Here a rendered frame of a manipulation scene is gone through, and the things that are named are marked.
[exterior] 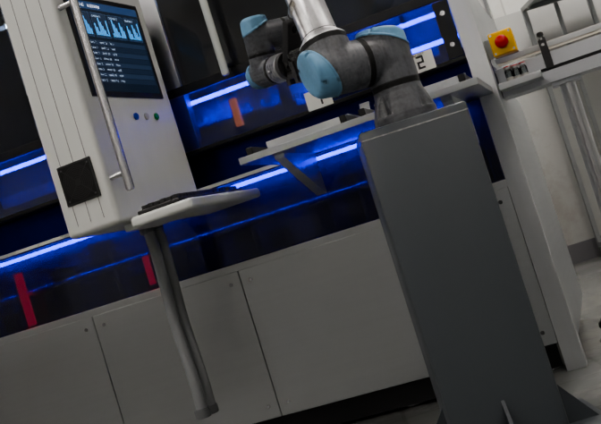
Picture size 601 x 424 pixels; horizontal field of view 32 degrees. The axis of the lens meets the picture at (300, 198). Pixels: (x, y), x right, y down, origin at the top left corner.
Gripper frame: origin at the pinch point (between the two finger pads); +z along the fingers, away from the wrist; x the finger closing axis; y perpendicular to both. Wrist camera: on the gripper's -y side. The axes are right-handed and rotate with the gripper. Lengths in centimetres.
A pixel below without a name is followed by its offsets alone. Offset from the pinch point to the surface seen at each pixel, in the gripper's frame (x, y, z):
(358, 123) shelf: -14.5, 23.6, -18.0
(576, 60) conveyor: -91, 31, -4
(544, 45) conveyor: -87, 24, -10
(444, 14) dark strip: -66, 5, -25
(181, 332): 27, 67, -82
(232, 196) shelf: 9, 32, -54
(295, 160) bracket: -10, 29, -46
